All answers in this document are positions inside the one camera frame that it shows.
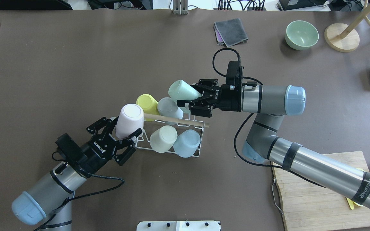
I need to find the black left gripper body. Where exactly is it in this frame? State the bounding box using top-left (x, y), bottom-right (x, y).
top-left (79, 136), bottom-right (121, 172)

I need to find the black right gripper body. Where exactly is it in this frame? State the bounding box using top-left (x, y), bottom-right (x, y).
top-left (209, 84), bottom-right (242, 112)

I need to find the mint green cup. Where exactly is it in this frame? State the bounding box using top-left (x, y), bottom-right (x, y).
top-left (168, 80), bottom-right (202, 114)

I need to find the pink plastic cup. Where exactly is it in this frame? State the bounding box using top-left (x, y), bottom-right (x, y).
top-left (115, 104), bottom-right (144, 139)

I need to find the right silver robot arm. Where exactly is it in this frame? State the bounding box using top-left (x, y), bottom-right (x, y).
top-left (168, 77), bottom-right (370, 209)

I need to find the grey cup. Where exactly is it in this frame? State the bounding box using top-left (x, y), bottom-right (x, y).
top-left (157, 98), bottom-right (184, 119)

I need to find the light blue cup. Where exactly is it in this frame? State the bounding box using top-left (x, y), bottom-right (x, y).
top-left (173, 130), bottom-right (201, 158)

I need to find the cream white cup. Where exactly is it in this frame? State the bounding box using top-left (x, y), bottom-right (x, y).
top-left (150, 125), bottom-right (178, 153)

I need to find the yellow cup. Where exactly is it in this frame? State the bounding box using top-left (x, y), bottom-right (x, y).
top-left (136, 94), bottom-right (160, 115)

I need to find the grey folded cloth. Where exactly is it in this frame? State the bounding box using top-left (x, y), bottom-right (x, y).
top-left (214, 18), bottom-right (248, 48)

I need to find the green bowl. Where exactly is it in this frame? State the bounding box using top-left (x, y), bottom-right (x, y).
top-left (285, 20), bottom-right (319, 51)

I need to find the wooden mug tree stand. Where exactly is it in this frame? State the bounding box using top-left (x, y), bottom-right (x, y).
top-left (324, 3), bottom-right (370, 53)

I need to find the bamboo cutting board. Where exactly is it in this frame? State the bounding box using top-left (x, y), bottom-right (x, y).
top-left (269, 147), bottom-right (370, 231)

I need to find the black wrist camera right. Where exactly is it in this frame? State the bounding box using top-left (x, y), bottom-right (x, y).
top-left (225, 61), bottom-right (243, 88)

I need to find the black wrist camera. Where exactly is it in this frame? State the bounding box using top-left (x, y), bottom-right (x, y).
top-left (55, 133), bottom-right (90, 178)
top-left (225, 61), bottom-right (243, 88)

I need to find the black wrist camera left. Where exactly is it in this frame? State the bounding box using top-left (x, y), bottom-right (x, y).
top-left (55, 133), bottom-right (90, 178)

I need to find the white wire cup rack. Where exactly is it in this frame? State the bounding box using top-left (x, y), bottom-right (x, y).
top-left (135, 114), bottom-right (210, 158)

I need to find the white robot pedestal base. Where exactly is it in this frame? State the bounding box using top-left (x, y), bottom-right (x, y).
top-left (136, 220), bottom-right (221, 231)

